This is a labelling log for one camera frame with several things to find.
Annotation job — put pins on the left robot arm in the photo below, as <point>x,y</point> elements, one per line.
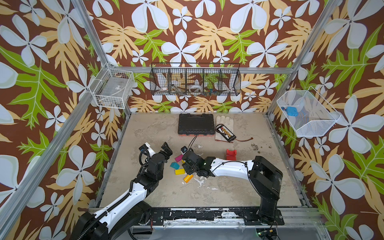
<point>128,209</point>

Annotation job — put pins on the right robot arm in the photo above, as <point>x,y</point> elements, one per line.
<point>264,177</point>

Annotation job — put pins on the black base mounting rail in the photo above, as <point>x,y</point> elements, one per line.
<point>248,216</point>

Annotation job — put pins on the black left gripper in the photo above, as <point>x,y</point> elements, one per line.
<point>167,150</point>

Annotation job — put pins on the white work glove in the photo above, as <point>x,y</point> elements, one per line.
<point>227,122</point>

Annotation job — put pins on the teal wood block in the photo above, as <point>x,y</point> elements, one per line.
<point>175,165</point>

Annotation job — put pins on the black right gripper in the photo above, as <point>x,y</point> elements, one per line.
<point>190,159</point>

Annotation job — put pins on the white wire basket left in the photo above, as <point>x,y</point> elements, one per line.
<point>111,88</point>

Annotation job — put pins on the black wire basket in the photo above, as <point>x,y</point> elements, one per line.
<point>217,79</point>

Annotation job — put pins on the blue plastic object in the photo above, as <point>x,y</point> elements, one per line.
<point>291,111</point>

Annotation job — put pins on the aluminium frame post left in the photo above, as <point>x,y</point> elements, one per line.
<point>87,98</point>

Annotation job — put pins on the aluminium frame post right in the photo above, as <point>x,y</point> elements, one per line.
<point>309,43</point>

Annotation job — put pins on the white tape roll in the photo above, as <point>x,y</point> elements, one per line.
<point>195,88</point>

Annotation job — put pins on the orange cylinder wood block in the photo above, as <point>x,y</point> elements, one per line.
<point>188,178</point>

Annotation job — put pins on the red rectangular wood block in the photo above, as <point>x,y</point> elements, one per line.
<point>231,158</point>

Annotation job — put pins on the red arch wood block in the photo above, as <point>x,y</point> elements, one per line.
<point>231,153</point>

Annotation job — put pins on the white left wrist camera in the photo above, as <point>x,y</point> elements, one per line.
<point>146,148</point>

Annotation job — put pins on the white wire basket right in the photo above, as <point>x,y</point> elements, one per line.
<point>316,115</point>

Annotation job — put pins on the aluminium frame post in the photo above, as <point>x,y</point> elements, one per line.
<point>87,98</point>
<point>309,43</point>

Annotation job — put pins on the white wire basket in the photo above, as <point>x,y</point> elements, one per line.
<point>316,115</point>
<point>111,88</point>

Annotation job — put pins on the magenta wood block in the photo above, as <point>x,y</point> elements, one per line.
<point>179,158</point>

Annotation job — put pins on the black plastic tool case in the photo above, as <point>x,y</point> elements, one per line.
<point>196,125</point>

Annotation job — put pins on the yellow rectangular wood block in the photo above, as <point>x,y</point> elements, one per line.
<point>180,172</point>

